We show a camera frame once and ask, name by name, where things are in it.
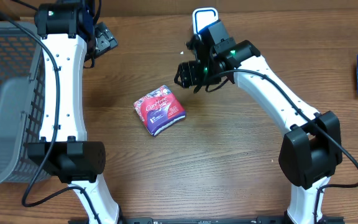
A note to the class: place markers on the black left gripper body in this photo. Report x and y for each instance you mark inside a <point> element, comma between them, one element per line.
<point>105,42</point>

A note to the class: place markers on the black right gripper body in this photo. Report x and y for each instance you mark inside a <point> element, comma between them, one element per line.
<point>193,71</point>

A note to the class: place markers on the pink purple sanitary pad pack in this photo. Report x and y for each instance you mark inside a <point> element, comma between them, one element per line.
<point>159,109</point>

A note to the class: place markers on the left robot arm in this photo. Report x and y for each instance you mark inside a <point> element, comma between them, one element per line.
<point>70,34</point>

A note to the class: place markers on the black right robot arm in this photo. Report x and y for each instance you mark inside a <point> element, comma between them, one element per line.
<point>311,147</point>

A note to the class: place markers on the white barcode scanner stand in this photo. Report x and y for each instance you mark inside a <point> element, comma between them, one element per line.
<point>203,17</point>

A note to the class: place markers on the grey plastic mesh basket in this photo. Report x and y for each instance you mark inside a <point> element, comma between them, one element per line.
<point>22,88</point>

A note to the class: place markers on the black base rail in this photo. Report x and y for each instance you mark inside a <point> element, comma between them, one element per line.
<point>258,220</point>

